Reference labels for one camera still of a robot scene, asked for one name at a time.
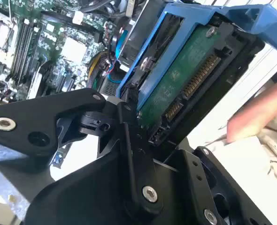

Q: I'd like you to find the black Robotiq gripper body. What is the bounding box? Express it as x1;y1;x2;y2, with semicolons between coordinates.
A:
23;149;201;225

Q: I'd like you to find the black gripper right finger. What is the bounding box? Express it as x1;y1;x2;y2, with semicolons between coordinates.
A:
178;145;274;225

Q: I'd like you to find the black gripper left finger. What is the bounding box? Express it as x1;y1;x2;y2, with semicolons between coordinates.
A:
0;88;165;213

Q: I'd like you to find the hard disk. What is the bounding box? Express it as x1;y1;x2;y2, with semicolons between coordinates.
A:
116;1;277;148

